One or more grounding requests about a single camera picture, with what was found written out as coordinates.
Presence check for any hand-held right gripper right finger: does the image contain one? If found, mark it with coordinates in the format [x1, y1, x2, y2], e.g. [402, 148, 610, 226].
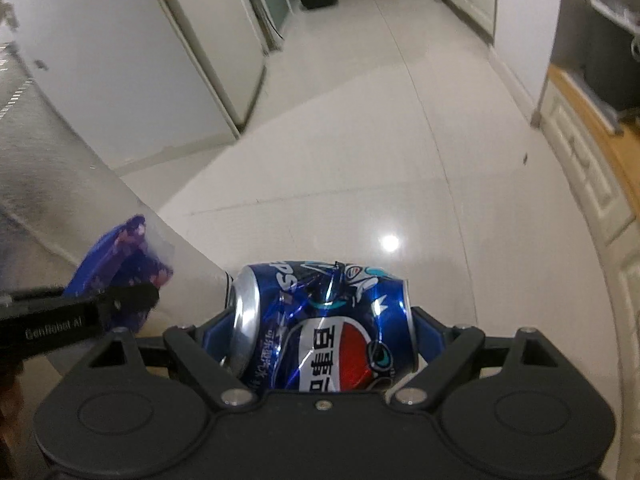
[387, 307, 568, 409]

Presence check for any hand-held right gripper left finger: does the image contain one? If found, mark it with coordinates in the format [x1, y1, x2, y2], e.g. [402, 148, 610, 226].
[75, 308, 259, 410]

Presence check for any table with clear plastic cover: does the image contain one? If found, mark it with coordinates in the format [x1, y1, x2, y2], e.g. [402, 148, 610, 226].
[0, 40, 235, 378]

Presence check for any purple snack wrapper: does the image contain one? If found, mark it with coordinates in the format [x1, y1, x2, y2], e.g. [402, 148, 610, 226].
[65, 215, 175, 333]

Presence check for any white cabinet with wooden top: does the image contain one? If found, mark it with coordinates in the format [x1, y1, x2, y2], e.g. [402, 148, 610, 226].
[536, 64, 640, 480]

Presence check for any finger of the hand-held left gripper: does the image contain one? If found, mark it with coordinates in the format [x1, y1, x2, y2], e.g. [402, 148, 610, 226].
[96, 282, 161, 334]
[0, 286, 68, 307]

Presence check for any crushed blue soda can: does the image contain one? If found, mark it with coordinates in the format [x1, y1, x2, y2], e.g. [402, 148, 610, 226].
[220, 259, 419, 394]

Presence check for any white refrigerator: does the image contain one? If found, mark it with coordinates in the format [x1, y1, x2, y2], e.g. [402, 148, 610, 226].
[144, 0, 269, 139]

